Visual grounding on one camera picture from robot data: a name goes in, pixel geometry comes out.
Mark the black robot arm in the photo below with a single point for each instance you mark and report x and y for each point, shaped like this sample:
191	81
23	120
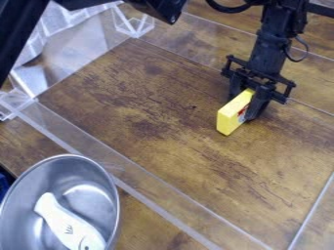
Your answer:
282	25

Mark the silver metal bowl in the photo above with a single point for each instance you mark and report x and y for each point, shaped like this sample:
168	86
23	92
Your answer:
84	190

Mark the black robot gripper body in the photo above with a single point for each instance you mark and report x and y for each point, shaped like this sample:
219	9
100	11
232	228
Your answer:
260	70

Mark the cream wooden fish toy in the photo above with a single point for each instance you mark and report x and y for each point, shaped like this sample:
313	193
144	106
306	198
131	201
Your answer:
73	231

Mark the clear acrylic barrier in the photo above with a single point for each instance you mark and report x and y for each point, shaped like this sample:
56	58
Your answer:
68	51

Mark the yellow butter block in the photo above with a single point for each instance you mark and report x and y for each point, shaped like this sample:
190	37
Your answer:
231	114

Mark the grey brick pattern cloth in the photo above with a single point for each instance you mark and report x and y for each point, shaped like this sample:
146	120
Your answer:
56	19

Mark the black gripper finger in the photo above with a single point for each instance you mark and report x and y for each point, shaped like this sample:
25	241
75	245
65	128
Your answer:
259	101
236	86

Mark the blue object at edge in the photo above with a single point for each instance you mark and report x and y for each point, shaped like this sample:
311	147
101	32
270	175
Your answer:
4	185

